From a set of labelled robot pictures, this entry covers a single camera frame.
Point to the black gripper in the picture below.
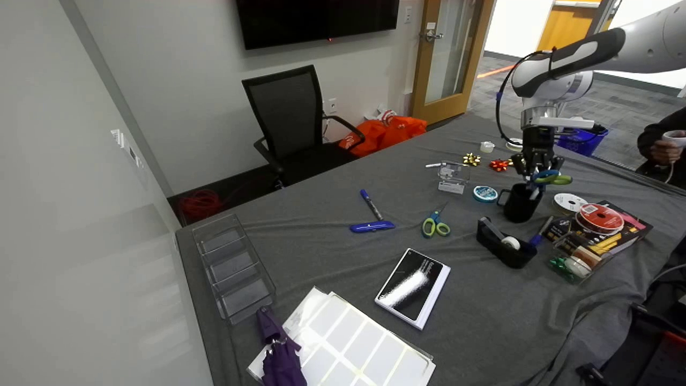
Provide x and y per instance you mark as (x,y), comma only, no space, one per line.
(538,142)

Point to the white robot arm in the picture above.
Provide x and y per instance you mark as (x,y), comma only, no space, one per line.
(572,68)

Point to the plain white ribbon spool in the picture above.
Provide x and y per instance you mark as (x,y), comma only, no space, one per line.
(514,147)

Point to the black cup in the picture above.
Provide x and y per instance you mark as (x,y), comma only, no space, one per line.
(520,206)

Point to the loose clear tape roll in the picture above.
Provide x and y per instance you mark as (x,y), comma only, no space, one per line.
(487,147)

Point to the teal labelled tape roll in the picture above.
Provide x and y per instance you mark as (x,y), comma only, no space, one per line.
(486,194)

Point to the red ribbon spool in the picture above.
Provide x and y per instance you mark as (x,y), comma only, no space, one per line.
(601,219)

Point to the black tape dispenser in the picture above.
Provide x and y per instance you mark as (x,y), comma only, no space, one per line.
(505,248)

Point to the red gift bow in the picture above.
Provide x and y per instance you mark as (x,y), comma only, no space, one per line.
(498,166)

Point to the blue plastic bin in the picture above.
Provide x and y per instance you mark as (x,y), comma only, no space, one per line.
(586,139)

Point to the gold gift bow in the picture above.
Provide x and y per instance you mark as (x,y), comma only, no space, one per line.
(470,159)

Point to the white marker with blue cap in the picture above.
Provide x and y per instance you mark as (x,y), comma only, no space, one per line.
(542,235)

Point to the small clear plastic holder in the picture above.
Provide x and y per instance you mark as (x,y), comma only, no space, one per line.
(451,181)

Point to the small white marker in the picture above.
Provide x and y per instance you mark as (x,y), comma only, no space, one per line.
(435,166)

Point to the green gift bow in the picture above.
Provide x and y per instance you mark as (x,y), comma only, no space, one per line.
(559,266)

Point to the clear plastic box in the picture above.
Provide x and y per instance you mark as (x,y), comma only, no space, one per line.
(568,268)

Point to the person in dark clothing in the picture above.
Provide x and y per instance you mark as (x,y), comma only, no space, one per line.
(666,142)

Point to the wooden door with glass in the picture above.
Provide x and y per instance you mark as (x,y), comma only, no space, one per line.
(451,56)

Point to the orange hallway door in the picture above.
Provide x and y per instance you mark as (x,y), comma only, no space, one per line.
(565,25)

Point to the orange bag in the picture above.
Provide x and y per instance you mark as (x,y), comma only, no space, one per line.
(382,133)

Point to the blue pen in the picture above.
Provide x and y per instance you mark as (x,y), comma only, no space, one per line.
(371,204)

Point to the white box with black lid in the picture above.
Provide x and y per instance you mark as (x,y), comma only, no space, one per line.
(412,285)

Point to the blue box cutter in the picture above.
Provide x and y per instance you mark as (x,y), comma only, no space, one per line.
(371,226)

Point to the grey tablecloth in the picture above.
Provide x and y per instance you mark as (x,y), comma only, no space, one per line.
(322,258)

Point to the black mesh office chair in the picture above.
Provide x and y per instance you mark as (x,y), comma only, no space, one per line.
(292,121)

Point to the white label sheets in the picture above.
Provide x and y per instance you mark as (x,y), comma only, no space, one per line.
(356,345)

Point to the purple cloth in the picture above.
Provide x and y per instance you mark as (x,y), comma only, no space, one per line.
(280,355)

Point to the clear plastic organizer tray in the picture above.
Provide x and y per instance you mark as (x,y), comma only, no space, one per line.
(233,268)

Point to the red object on floor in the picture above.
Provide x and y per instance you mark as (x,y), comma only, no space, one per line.
(200,206)

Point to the black wall television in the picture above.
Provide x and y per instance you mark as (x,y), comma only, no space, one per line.
(314,20)

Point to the white wall switch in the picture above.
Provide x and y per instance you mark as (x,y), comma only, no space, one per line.
(124,142)

